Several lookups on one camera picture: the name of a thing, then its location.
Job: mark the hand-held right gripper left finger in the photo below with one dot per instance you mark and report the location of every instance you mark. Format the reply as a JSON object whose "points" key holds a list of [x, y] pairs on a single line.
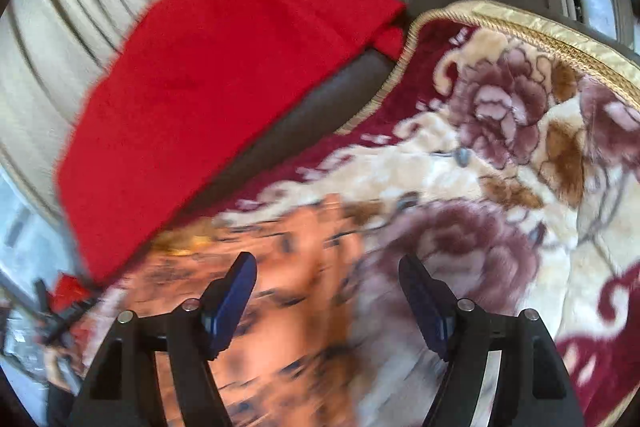
{"points": [[231, 302]]}

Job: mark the red blanket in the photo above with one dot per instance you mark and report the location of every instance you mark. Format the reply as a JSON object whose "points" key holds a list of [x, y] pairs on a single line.
{"points": [[200, 82]]}

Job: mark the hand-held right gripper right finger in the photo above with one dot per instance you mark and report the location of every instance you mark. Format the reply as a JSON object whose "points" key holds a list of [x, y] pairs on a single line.
{"points": [[425, 307]]}

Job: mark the orange floral blouse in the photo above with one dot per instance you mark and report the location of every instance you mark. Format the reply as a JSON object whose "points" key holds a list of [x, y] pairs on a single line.
{"points": [[300, 357]]}

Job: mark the floral plush blanket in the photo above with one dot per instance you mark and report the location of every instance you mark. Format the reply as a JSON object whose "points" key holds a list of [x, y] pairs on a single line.
{"points": [[500, 157]]}

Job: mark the white refrigerator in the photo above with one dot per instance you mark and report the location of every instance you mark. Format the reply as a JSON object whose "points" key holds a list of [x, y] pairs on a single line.
{"points": [[25, 232]]}

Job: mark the beige dotted curtain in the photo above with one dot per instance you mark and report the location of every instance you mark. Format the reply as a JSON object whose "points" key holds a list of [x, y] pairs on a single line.
{"points": [[75, 7]]}

